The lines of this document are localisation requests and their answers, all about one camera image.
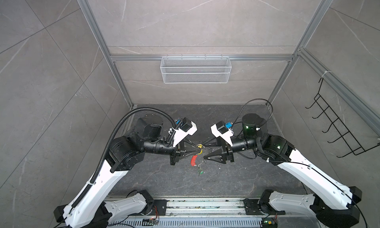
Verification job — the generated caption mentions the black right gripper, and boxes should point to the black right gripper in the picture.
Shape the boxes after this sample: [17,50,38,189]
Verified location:
[202,131,261,164]

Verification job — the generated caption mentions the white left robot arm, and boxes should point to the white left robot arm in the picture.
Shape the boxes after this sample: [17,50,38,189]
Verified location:
[54,108,197,228]

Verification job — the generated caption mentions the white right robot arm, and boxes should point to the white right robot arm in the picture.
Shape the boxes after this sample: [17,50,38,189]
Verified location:
[204,113,362,228]

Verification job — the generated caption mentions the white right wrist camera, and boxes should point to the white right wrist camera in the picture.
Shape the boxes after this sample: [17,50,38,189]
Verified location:
[211,121,234,146]

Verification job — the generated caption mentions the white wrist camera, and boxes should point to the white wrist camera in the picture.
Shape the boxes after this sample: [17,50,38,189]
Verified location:
[211,121,234,146]
[172,118,198,147]

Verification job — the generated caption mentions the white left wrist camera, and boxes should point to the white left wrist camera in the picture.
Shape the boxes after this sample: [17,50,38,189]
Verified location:
[172,118,198,147]

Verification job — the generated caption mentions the black right camera cable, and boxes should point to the black right camera cable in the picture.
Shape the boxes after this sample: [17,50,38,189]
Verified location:
[231,98,274,129]

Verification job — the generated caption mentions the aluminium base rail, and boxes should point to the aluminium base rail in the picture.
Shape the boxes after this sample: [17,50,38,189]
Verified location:
[85,197,297,228]

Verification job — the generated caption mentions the white wire mesh basket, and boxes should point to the white wire mesh basket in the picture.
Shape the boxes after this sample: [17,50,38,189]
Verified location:
[160,56,232,84]

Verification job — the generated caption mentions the black corrugated cable conduit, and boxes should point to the black corrugated cable conduit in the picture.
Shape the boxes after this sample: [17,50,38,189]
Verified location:
[70,107,177,209]

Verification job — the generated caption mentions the black wire hook rack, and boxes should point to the black wire hook rack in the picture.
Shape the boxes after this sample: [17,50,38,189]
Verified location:
[305,78,380,158]

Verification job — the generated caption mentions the aluminium frame profiles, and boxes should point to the aluminium frame profiles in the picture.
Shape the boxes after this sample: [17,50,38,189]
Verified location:
[71,0,380,196]

